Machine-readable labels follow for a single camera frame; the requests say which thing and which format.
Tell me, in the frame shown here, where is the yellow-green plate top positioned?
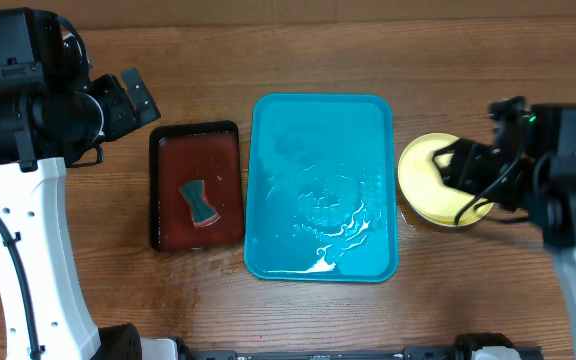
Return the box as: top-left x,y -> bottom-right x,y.
397,133 -> 493,228

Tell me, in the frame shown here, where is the green hourglass sponge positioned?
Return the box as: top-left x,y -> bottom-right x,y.
179,179 -> 220,228

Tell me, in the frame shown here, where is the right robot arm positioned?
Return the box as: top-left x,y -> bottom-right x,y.
431,96 -> 576,357

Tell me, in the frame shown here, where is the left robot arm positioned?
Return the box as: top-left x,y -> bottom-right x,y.
0,69 -> 180,359

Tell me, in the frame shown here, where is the black tray with red water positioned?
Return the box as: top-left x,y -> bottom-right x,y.
149,121 -> 245,252

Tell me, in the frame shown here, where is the teal plastic tray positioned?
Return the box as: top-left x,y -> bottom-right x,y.
244,93 -> 399,283

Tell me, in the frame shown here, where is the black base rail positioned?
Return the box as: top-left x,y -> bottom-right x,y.
179,333 -> 544,360

